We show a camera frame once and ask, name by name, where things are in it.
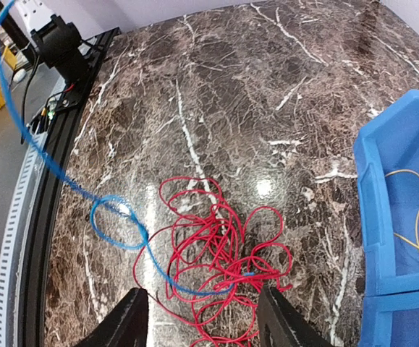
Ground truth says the white slotted cable duct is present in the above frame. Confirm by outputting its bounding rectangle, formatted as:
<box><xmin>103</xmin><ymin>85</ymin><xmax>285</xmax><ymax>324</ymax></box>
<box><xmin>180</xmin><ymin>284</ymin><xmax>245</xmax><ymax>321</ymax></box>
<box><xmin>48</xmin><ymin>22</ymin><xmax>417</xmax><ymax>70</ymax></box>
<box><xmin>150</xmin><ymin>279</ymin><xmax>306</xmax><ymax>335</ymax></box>
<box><xmin>0</xmin><ymin>146</ymin><xmax>43</xmax><ymax>346</ymax></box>

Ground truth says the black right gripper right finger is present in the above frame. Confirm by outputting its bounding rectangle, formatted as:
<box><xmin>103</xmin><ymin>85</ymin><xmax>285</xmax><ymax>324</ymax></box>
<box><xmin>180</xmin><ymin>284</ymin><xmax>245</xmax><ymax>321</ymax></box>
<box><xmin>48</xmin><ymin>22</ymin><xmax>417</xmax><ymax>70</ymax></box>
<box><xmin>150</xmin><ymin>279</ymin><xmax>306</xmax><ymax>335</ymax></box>
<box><xmin>258</xmin><ymin>286</ymin><xmax>331</xmax><ymax>347</ymax></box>

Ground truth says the blue plastic bin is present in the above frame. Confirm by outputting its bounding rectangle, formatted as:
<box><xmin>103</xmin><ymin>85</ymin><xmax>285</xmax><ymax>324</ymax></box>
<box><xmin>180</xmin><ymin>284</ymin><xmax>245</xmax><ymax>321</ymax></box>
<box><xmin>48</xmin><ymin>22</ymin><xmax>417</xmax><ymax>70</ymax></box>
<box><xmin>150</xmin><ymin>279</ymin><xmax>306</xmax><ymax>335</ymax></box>
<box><xmin>353</xmin><ymin>90</ymin><xmax>419</xmax><ymax>296</ymax></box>
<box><xmin>358</xmin><ymin>291</ymin><xmax>419</xmax><ymax>346</ymax></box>

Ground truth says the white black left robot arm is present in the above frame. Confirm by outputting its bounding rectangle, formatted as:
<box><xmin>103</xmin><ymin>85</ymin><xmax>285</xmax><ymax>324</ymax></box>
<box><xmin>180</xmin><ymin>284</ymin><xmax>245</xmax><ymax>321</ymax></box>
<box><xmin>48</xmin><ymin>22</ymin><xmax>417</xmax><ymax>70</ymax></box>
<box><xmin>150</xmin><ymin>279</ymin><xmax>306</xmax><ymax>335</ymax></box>
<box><xmin>15</xmin><ymin>1</ymin><xmax>88</xmax><ymax>82</ymax></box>

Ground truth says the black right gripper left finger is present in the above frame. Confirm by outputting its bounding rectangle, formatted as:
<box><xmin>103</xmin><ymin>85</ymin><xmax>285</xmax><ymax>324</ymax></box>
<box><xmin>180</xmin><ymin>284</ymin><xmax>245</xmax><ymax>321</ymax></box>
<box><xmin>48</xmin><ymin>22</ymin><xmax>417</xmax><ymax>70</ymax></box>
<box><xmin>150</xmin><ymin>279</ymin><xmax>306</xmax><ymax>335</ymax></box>
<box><xmin>75</xmin><ymin>288</ymin><xmax>148</xmax><ymax>347</ymax></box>

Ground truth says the red cable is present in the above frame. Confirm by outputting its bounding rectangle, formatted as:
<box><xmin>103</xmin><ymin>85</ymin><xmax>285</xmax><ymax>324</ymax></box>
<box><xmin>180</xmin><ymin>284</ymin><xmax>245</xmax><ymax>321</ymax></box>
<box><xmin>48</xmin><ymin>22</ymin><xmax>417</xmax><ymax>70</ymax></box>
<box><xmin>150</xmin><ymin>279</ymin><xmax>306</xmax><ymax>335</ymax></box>
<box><xmin>132</xmin><ymin>176</ymin><xmax>294</xmax><ymax>347</ymax></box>

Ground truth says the blue left plastic bin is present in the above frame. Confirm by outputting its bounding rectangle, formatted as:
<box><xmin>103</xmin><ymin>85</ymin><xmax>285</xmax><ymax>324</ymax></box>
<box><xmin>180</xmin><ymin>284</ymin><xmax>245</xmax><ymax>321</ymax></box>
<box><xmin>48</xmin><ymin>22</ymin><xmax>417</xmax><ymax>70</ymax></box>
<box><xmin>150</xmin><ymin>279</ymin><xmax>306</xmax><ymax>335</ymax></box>
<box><xmin>353</xmin><ymin>90</ymin><xmax>419</xmax><ymax>296</ymax></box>

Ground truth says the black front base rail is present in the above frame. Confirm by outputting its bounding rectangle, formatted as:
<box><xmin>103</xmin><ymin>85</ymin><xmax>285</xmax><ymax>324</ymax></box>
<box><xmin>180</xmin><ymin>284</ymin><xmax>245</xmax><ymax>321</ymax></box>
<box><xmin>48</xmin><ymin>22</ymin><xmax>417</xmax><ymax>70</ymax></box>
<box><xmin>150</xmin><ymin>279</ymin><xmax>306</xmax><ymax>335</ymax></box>
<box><xmin>8</xmin><ymin>28</ymin><xmax>120</xmax><ymax>346</ymax></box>

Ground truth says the blue cable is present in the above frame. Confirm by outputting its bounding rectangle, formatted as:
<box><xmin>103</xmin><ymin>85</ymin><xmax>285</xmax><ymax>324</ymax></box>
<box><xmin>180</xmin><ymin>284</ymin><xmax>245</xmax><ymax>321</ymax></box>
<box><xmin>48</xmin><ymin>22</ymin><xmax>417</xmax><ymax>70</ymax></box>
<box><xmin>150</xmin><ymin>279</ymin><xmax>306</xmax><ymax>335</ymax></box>
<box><xmin>0</xmin><ymin>0</ymin><xmax>257</xmax><ymax>297</ymax></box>

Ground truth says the blue middle plastic bin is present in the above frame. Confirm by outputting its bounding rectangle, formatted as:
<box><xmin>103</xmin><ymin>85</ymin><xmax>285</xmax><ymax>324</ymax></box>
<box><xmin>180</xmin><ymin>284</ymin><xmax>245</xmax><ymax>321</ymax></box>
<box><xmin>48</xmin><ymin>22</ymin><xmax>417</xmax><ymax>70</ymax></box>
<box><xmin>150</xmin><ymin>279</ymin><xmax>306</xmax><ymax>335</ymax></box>
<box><xmin>358</xmin><ymin>291</ymin><xmax>419</xmax><ymax>346</ymax></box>

